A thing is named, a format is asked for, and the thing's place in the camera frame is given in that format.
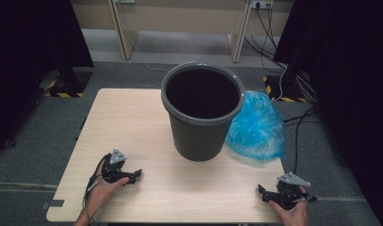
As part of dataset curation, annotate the black floor cable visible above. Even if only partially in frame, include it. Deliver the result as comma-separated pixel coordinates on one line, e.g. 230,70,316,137
282,105,323,174

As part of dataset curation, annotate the white wall power outlet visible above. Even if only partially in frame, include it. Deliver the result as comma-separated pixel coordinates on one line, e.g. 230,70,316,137
250,0,275,10

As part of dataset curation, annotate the person's left hand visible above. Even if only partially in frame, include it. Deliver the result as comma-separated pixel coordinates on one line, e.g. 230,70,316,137
85,159,131,218

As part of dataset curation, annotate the black curtain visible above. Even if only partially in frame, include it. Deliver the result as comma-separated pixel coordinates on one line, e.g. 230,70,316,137
273,0,383,226
0,0,95,153

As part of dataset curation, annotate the black power cables bundle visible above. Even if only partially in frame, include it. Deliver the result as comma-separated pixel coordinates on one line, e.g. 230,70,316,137
244,3,288,70

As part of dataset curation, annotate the thin white cable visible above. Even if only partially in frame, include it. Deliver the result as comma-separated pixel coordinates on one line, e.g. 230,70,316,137
124,29,170,73

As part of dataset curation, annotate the grey plastic trash bin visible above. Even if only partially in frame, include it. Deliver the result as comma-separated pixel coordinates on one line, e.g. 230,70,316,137
160,61,246,163

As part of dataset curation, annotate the person's right hand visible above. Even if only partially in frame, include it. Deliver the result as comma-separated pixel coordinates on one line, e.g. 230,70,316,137
268,186,310,226

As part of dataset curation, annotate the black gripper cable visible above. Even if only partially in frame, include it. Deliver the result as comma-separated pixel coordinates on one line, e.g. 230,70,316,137
81,153,112,209

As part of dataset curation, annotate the grey tape strip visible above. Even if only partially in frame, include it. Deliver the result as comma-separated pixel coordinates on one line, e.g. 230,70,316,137
41,199,66,210

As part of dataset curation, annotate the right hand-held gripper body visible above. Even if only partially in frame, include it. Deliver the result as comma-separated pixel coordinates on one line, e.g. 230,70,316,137
275,171,319,211

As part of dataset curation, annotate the white cable at stand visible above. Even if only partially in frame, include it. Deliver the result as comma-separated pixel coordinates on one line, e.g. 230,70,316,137
271,66,289,103

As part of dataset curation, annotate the blue plastic trash bag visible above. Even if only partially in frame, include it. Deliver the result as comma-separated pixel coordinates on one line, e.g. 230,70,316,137
224,90,287,162

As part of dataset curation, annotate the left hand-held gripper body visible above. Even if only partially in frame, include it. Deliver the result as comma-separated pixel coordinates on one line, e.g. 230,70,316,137
101,148,129,185

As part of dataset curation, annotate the beige desk leg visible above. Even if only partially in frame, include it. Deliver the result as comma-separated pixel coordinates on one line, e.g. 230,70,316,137
107,0,140,60
227,0,254,63

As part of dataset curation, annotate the hazard-striped stand base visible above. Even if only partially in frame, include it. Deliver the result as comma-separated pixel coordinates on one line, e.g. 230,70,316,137
39,69,93,99
263,74,308,104

